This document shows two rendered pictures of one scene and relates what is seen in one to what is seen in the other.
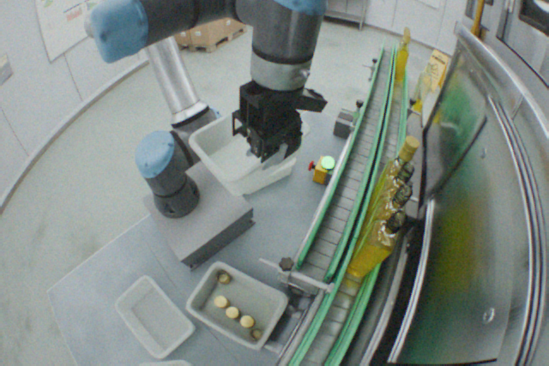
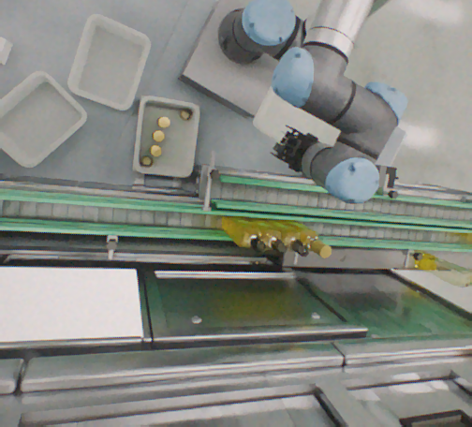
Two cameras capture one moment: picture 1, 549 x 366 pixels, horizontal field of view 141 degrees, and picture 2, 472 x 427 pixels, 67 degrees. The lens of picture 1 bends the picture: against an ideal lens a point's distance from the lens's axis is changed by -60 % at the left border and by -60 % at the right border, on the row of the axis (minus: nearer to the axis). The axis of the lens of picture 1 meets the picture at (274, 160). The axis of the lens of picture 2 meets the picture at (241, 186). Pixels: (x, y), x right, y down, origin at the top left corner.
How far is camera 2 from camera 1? 0.50 m
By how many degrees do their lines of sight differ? 31
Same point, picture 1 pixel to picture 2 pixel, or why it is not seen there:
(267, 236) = (238, 134)
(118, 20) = (287, 96)
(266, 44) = (315, 164)
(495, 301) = (204, 321)
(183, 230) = (213, 62)
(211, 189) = (263, 70)
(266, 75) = (305, 161)
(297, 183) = not seen: hidden behind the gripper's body
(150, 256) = (169, 24)
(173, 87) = not seen: hidden behind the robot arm
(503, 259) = (229, 323)
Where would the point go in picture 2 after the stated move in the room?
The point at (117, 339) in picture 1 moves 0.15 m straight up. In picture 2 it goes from (43, 22) to (30, 6)
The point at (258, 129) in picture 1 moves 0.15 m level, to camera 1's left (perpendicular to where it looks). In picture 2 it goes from (286, 150) to (266, 79)
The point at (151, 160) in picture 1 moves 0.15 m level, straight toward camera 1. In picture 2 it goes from (258, 29) to (227, 83)
